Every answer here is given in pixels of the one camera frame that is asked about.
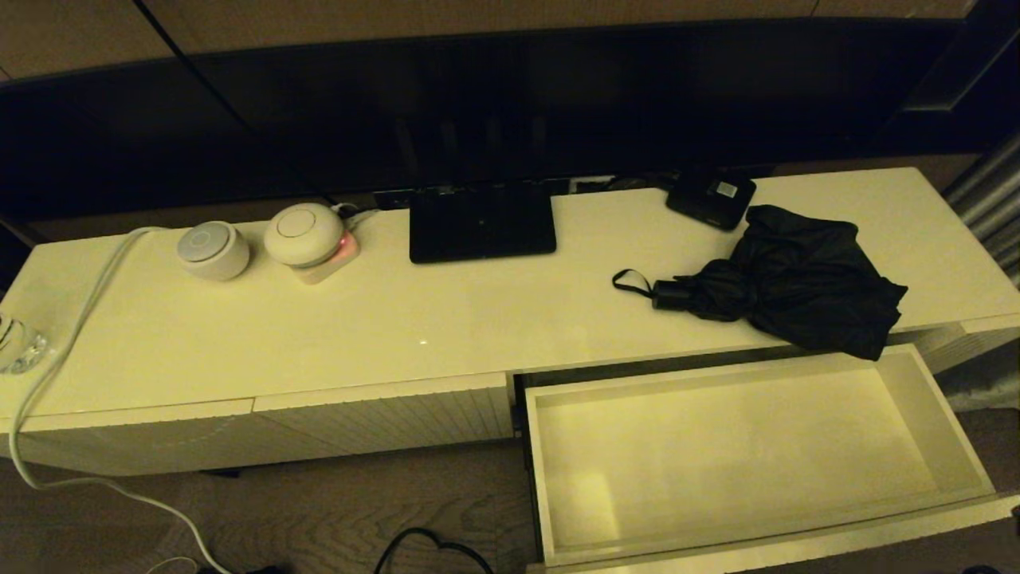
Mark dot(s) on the white ribbed drawer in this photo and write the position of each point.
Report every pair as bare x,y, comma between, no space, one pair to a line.
717,446

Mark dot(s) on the black umbrella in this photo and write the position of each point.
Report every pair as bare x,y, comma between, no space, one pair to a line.
797,279

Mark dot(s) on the white TV cabinet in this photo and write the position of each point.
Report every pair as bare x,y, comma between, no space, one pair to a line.
478,319

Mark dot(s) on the white ribbed cabinet door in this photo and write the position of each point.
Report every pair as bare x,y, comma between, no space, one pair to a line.
143,442
382,418

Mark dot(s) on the white power strip red light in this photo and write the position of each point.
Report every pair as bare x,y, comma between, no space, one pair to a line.
327,273

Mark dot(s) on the black television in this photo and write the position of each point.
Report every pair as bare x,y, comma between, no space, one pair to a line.
478,104

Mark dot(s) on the white dome device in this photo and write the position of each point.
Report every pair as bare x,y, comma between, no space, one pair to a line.
303,234

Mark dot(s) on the black set-top box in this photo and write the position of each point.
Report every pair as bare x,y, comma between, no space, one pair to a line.
711,199

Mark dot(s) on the grey pleated curtain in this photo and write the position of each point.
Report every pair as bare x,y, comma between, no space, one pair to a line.
988,199

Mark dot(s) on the black television base plate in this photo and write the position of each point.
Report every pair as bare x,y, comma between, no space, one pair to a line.
482,227

